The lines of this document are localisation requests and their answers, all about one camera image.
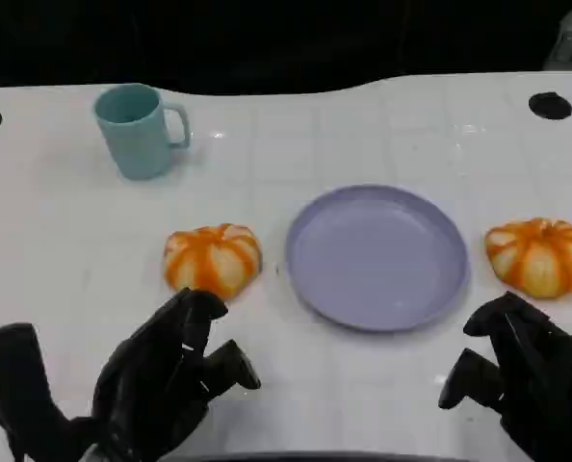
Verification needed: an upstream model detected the lilac plate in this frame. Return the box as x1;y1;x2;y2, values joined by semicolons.
284;184;471;334

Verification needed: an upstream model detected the pale green mug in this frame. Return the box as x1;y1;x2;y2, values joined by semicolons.
91;83;193;182

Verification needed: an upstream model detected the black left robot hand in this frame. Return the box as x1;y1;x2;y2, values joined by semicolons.
91;287;263;462

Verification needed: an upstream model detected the orange white toy bread roll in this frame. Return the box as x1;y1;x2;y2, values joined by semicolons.
163;222;263;298
483;217;572;299

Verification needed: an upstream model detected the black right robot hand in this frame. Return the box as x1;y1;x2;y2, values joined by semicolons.
437;291;572;462

